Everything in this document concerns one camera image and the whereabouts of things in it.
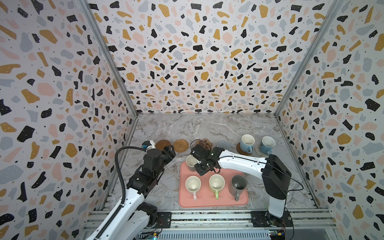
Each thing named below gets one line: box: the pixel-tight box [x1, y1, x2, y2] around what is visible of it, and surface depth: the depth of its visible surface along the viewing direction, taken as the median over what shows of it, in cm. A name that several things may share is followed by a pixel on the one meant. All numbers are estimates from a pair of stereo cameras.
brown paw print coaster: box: [195, 138, 213, 151], surface depth 107 cm
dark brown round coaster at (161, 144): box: [155, 139, 172, 151], surface depth 106 cm
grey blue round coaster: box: [216, 140, 232, 151], surface depth 105 cm
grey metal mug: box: [228, 175, 247, 202], surface depth 77 cm
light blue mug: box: [259, 136, 276, 155], surface depth 95 cm
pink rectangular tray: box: [179, 184, 249, 208], surface depth 81 cm
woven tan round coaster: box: [173, 139, 189, 153], surface depth 105 cm
